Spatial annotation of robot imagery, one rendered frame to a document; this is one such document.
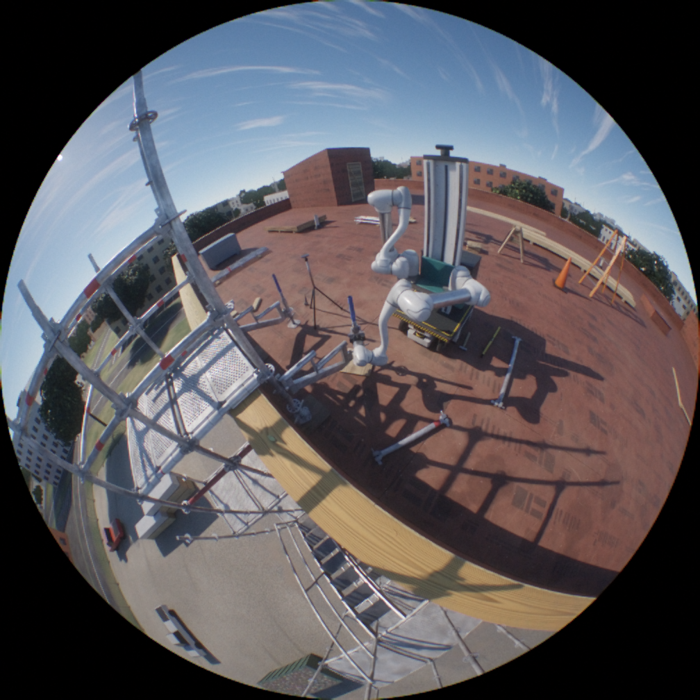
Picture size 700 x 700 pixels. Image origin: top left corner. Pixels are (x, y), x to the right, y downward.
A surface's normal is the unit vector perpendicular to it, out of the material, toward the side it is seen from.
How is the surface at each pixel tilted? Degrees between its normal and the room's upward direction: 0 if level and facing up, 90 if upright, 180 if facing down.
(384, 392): 0
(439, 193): 90
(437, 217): 90
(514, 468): 0
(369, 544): 0
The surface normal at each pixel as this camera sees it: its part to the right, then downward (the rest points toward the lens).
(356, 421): -0.14, -0.64
